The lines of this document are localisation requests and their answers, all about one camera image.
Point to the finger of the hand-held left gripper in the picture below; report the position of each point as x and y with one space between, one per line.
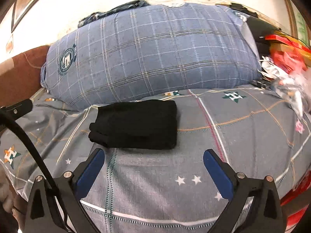
21 106

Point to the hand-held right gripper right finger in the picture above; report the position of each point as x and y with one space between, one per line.
217 174

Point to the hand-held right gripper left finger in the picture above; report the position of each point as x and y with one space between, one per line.
91 172

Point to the black pants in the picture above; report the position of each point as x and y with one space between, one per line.
138 123

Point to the brown headboard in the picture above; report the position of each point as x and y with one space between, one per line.
21 77

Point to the grey printed bed sheet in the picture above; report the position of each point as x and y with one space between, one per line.
158 194

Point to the pile of plastic packets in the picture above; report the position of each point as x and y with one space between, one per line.
291 87

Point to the dark patterned garment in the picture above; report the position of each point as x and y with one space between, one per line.
97 17

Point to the blue plaid pillow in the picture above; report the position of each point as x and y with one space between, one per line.
158 53

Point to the red box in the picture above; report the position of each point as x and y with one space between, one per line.
286 58

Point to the black bag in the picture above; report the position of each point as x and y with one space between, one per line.
260 26

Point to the wooden picture frame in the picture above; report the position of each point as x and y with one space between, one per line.
26 2

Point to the wooden door frame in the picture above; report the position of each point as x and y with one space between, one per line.
291 14

